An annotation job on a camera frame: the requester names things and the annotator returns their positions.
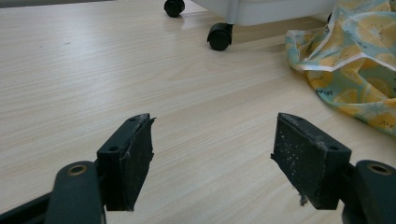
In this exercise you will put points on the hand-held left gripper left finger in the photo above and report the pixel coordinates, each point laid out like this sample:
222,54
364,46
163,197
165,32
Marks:
124,168

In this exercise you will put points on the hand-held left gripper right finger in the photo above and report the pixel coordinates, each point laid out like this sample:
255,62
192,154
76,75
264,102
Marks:
308,161

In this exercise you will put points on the white plastic cart tray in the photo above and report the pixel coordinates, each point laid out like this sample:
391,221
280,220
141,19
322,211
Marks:
267,11

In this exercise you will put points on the lemon print cloth bag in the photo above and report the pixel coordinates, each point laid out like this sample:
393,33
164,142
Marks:
358,53

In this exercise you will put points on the black caster wheel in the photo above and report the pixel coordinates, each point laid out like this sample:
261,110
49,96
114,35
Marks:
219,37
174,7

